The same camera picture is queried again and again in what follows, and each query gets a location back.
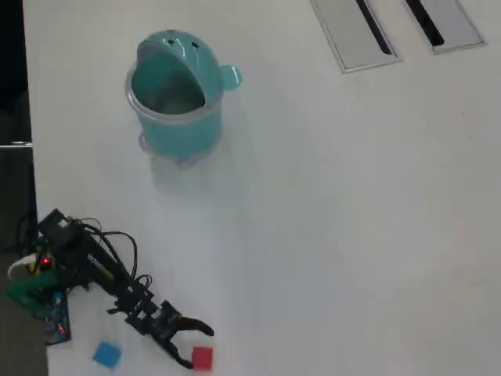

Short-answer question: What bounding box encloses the white cable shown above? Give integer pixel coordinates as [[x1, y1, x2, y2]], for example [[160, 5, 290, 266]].
[[7, 253, 40, 280]]

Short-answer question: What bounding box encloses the thick black camera cable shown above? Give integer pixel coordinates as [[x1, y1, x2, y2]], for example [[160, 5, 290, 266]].
[[84, 229, 140, 283]]

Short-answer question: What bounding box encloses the silver table cable hatch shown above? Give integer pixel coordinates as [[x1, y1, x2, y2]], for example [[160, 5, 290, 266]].
[[311, 0, 404, 74], [405, 0, 488, 55]]

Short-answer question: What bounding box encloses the blue cube block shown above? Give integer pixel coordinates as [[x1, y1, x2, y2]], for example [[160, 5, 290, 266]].
[[92, 341, 122, 370]]

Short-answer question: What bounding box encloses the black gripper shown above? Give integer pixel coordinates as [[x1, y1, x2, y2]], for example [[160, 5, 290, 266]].
[[117, 285, 215, 370]]

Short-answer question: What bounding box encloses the green table clamp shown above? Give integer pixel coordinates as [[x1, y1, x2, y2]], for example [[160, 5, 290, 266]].
[[4, 269, 58, 314]]

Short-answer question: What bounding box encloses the teal whale-shaped bin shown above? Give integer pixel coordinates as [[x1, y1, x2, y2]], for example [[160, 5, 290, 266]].
[[124, 29, 243, 169]]

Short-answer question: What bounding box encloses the red cube block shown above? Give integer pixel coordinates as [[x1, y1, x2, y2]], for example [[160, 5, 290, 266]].
[[191, 345, 214, 371]]

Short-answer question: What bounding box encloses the blue controller circuit board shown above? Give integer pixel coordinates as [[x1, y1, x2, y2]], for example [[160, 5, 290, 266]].
[[41, 291, 72, 345]]

